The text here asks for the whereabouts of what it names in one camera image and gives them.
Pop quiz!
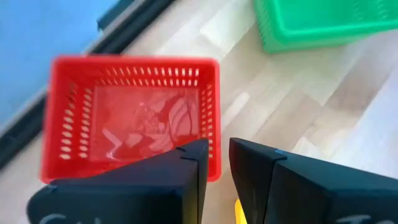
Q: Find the yellow plastic basket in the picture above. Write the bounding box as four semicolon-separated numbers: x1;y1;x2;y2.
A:
234;198;249;224

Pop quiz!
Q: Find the black flat mounting bar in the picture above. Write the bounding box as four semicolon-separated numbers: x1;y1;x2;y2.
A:
96;0;137;31

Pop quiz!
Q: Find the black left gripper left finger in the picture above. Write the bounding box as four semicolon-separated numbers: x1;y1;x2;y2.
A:
27;139;210;224

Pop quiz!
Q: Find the red plastic basket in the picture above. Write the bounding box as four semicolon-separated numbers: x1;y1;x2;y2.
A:
39;54;223;184

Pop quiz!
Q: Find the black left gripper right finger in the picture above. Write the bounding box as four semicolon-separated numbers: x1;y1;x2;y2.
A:
229;138;398;224

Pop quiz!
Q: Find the green plastic basket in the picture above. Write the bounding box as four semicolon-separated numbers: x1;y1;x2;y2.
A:
253;0;398;54

